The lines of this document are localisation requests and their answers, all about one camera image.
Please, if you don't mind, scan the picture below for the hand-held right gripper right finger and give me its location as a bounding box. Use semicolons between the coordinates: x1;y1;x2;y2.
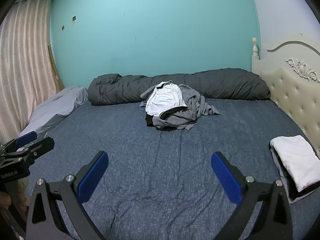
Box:
211;151;293;240

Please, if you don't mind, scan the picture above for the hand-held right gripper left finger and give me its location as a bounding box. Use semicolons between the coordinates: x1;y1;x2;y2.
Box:
26;151;109;240

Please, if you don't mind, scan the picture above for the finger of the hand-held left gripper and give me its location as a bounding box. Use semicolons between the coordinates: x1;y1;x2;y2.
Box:
29;137;55;158
15;131;38;148

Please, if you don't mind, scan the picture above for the white polo shirt black trim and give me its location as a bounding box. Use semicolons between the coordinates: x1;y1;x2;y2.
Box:
145;81;191;119

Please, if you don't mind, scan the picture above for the blue patterned bed sheet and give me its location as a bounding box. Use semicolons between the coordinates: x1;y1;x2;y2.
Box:
24;97;320;240

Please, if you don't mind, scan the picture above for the pink curtain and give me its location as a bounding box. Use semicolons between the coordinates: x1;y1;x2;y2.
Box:
0;0;58;143

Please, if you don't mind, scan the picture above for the folded white garment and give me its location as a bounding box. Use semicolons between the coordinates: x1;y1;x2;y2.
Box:
269;135;320;193

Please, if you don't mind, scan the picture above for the wooden board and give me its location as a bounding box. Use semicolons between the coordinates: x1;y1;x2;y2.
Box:
47;44;64;92

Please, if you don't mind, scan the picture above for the grey crumpled garment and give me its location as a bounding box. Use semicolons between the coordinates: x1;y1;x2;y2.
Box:
140;84;221;131

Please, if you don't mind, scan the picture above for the dark grey duvet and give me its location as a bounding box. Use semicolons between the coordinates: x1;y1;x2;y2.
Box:
87;68;271;106

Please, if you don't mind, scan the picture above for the cream tufted headboard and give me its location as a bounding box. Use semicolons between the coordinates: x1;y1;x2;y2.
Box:
251;34;320;155

